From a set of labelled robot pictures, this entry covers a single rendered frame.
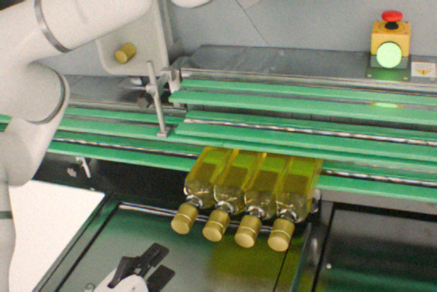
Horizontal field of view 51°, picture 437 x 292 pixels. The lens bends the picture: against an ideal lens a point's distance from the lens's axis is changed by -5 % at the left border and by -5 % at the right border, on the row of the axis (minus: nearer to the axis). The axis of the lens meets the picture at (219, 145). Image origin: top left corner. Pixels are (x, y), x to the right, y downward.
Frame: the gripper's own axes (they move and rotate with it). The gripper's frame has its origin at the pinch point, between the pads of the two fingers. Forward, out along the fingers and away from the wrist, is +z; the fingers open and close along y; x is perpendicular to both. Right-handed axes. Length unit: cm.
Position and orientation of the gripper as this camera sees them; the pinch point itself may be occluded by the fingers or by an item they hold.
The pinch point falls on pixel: (158, 265)
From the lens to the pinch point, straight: 78.6
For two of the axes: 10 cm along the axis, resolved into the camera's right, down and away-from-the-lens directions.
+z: 5.6, -5.3, 6.3
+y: -1.1, -8.1, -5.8
